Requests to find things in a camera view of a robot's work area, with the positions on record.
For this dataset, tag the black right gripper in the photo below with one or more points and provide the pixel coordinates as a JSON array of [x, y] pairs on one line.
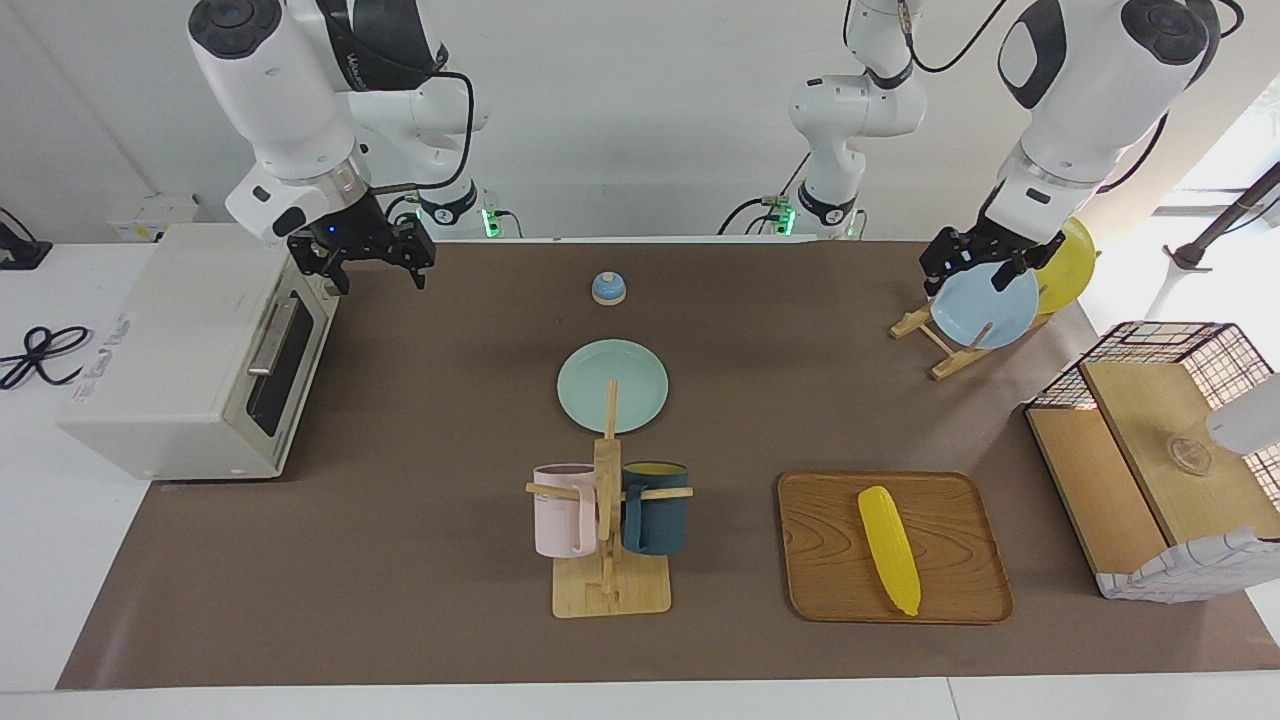
[[360, 235]]

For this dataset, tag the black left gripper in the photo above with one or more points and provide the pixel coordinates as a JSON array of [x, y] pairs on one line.
[[975, 250]]

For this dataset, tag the white toaster oven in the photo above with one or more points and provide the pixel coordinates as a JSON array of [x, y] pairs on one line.
[[170, 350]]

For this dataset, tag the mint green plate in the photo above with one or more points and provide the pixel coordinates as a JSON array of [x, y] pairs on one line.
[[635, 375]]

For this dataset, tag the yellow corn cob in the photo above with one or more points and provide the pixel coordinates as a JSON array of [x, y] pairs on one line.
[[890, 550]]

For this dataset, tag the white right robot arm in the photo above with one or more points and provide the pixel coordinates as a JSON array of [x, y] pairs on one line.
[[260, 90]]

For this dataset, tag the light blue plate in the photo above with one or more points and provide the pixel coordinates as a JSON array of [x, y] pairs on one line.
[[975, 315]]

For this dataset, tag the wooden plate rack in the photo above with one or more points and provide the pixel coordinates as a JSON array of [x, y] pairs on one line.
[[950, 362]]

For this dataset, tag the yellow plate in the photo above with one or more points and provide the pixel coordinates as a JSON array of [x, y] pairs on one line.
[[1068, 270]]

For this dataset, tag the small blue call bell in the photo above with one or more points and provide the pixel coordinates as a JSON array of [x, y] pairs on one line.
[[608, 290]]

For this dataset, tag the white power strip box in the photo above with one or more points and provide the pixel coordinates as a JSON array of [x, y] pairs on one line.
[[150, 215]]

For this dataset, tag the black stand pole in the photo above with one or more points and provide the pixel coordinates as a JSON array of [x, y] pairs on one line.
[[1225, 220]]

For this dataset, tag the wooden serving tray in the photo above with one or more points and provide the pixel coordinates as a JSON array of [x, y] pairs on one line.
[[950, 560]]

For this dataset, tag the small clear glass dish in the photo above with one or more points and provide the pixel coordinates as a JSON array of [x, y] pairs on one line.
[[1190, 455]]

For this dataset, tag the brown table mat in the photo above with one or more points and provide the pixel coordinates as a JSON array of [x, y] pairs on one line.
[[450, 560]]

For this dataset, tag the pink mug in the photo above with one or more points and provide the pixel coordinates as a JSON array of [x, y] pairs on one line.
[[560, 515]]

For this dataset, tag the white rounded device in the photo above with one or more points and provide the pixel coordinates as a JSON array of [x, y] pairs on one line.
[[1250, 420]]

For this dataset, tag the dark teal mug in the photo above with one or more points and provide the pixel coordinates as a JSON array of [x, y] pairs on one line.
[[660, 520]]

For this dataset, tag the wooden mug rack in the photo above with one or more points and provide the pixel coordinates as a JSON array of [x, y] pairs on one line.
[[610, 595]]

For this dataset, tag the black clamp mount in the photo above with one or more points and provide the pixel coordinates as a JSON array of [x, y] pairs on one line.
[[20, 252]]

